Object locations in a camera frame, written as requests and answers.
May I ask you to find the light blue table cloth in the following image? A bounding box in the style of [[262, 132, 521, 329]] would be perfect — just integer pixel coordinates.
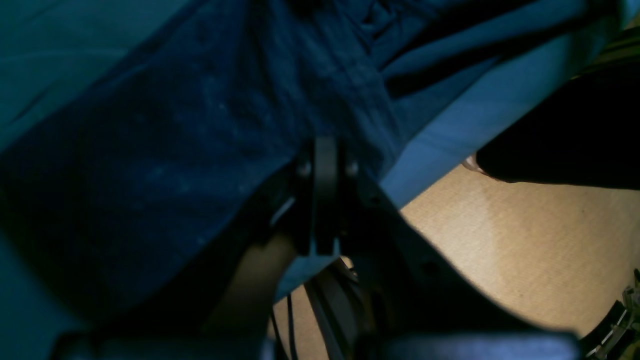
[[0, 0, 631, 360]]

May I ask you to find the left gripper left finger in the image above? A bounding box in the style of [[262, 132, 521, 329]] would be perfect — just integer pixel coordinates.
[[50, 145, 321, 360]]

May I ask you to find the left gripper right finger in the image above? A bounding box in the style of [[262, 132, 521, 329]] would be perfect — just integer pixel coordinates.
[[340, 146, 583, 360]]

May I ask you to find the dark blue T-shirt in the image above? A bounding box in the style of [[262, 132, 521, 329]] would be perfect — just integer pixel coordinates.
[[1, 0, 594, 321]]

